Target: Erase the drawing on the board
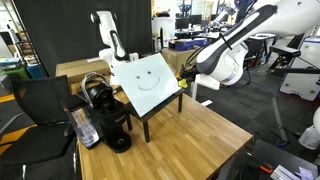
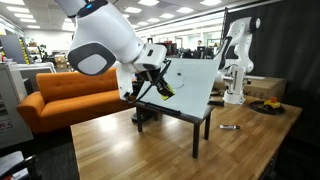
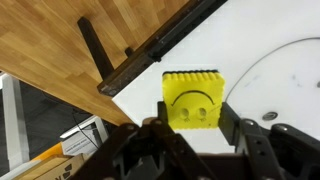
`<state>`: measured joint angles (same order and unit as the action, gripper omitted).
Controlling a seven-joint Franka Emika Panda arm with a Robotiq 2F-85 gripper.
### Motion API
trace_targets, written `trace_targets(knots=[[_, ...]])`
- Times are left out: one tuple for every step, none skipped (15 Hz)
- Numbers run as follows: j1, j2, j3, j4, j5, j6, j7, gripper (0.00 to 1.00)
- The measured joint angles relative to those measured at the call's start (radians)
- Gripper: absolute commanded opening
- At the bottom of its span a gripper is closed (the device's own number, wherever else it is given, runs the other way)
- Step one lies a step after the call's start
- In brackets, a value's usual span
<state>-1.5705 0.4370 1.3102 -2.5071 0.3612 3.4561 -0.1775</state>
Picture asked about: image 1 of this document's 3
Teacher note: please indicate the white metal table foot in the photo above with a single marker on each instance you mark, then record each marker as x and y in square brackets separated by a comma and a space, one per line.
[194, 91]

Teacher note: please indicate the white drawing board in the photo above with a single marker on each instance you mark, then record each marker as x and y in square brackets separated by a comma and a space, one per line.
[146, 83]

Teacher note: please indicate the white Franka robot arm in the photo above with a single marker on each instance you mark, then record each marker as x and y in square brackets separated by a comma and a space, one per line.
[266, 23]

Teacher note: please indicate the tall cardboard box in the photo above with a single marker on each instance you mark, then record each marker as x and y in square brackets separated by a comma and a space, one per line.
[176, 58]

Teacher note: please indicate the white floor panel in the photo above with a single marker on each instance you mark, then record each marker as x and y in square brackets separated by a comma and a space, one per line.
[300, 86]

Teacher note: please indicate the black coffee machine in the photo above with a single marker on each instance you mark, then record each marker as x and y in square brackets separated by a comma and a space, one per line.
[110, 123]

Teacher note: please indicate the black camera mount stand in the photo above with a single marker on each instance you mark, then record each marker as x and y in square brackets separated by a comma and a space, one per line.
[285, 50]

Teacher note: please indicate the white plastic jug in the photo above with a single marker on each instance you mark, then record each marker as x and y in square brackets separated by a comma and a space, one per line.
[310, 136]

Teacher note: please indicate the idle white robot arm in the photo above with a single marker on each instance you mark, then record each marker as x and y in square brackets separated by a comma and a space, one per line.
[111, 36]

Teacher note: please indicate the small black stand table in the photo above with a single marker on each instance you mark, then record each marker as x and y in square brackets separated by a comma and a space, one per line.
[146, 131]

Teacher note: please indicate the grey metal pole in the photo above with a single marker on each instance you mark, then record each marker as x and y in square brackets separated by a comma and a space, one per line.
[279, 116]

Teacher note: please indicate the blue boxes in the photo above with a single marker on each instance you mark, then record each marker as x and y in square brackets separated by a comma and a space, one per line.
[190, 43]

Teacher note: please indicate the large flat cardboard box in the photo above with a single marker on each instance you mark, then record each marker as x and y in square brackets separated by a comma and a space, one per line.
[80, 68]

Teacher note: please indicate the black backdrop curtain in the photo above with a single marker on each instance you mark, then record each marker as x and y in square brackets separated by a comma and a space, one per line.
[66, 30]

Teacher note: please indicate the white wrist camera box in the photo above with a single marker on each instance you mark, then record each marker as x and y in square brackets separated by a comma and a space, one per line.
[207, 82]

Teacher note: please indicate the black mesh office chair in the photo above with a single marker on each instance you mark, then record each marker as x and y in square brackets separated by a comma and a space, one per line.
[36, 100]

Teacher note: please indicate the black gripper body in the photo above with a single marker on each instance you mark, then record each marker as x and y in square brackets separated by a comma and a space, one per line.
[194, 71]

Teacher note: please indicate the teal storage bin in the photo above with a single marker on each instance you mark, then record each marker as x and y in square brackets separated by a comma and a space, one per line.
[33, 70]

